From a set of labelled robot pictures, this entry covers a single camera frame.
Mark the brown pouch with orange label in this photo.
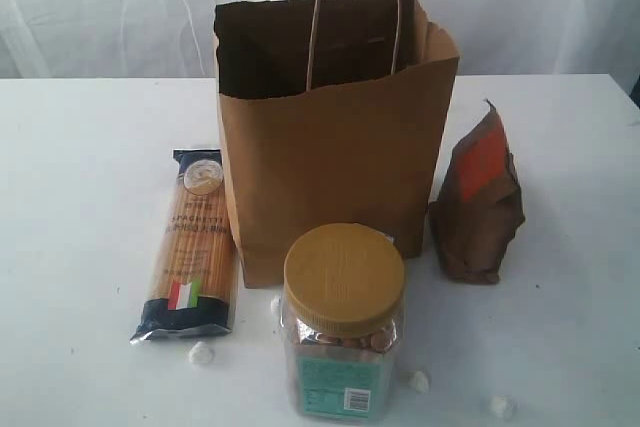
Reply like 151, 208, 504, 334
428, 101, 525, 285

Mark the large brown paper bag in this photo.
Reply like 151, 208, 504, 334
214, 0, 459, 288

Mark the clear jar with yellow lid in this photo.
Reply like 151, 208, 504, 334
279, 223, 406, 422

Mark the white crumb behind jar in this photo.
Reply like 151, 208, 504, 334
270, 295, 282, 316

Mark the spaghetti packet with Italian flag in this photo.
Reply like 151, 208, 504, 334
130, 149, 237, 344

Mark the white crumb near spaghetti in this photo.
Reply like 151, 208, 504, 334
188, 341, 215, 368

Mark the white crumb near jar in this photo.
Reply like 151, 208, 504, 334
409, 370, 430, 394

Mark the white crumb at front right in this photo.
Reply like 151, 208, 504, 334
489, 395, 516, 421

